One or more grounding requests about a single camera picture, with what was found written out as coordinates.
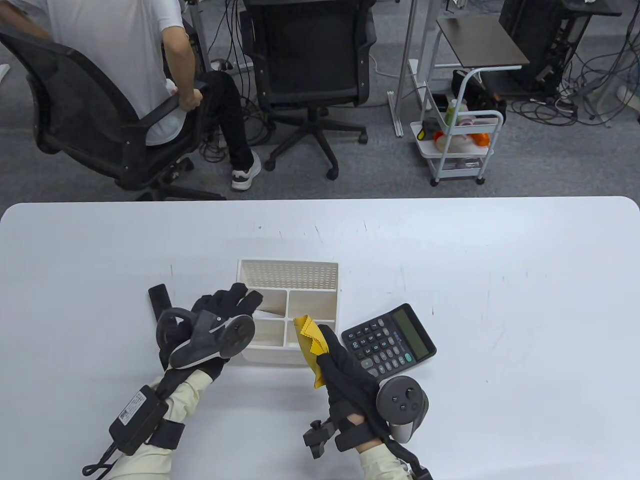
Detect black mesh office chair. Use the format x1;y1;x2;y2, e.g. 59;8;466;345
240;0;378;181
0;31;227;202

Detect black battery pack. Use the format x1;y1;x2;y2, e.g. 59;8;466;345
109;385;169;456

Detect black calculator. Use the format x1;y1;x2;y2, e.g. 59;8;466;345
341;303;437;387

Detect person's right hand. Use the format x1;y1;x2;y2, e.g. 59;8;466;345
317;324;391;432

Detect person's left hand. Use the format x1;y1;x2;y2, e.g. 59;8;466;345
159;282;264;383

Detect white wheeled utility cart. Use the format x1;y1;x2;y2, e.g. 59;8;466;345
410;67;505;187

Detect white plastic organizer basket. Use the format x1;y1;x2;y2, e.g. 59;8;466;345
233;258;340;364

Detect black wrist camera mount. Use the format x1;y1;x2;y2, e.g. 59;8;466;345
303;419;342;460

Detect black remote control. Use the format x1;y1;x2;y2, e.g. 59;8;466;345
148;283;173;321

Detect brown top side table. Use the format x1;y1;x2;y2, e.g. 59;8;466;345
436;17;531;68

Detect person's right forearm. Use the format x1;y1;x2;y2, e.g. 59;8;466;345
357;440;416;480

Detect yellow cleaning cloth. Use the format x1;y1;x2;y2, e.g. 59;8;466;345
293;315;328;390

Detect black equipment stand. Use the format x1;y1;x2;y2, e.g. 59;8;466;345
499;0;623;96

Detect white metal frame stand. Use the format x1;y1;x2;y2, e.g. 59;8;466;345
387;0;436;138

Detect tangle of black cables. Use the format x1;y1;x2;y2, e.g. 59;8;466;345
505;30;640;128

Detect dark grey handheld controller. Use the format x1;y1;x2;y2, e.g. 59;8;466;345
376;376;430;444
155;307;256;371

